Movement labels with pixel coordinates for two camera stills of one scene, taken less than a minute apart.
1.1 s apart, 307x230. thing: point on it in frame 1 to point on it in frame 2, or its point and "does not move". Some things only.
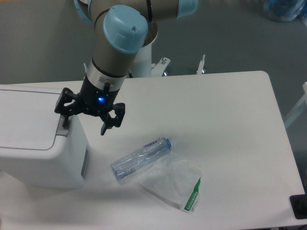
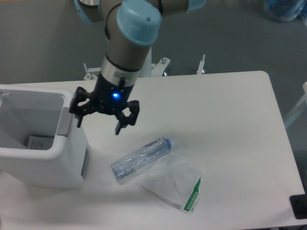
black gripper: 94,100 to 106,96
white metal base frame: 158,69 does not move
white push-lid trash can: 36,150 does not move
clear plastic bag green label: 175,180 does not move
